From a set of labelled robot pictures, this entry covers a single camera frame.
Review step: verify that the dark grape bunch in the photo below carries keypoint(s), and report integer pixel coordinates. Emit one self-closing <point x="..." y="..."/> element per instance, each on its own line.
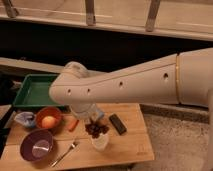
<point x="95" y="129"/>

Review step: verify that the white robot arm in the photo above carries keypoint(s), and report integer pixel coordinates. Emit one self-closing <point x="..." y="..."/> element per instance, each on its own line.
<point x="185" y="78"/>

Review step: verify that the white paper cup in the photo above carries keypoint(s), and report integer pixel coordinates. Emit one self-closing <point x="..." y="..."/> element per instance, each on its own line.
<point x="101" y="142"/>

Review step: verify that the blue sponge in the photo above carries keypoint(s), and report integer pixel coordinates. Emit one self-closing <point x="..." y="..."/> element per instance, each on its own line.
<point x="99" y="114"/>

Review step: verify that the black rectangular block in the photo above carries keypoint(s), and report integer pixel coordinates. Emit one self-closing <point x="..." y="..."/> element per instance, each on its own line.
<point x="117" y="123"/>

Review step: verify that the red chili pepper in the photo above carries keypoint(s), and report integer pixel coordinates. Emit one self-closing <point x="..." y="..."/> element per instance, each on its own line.
<point x="73" y="124"/>

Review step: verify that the orange bowl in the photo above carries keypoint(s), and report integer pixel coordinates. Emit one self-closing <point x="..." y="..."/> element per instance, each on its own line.
<point x="48" y="111"/>

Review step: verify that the silver fork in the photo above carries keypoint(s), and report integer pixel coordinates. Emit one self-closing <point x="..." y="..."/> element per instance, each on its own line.
<point x="71" y="147"/>

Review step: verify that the yellow round fruit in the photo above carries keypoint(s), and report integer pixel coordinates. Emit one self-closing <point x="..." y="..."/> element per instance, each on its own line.
<point x="48" y="122"/>

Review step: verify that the green plastic tray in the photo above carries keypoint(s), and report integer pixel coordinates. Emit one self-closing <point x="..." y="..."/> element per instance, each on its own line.
<point x="34" y="92"/>

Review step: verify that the wooden cutting board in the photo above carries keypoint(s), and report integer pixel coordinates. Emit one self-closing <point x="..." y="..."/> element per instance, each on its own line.
<point x="133" y="146"/>

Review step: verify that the crumpled blue cloth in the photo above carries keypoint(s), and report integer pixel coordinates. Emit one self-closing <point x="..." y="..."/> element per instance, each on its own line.
<point x="26" y="119"/>

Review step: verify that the purple bowl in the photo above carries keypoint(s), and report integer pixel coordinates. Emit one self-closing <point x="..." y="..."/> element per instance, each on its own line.
<point x="36" y="145"/>

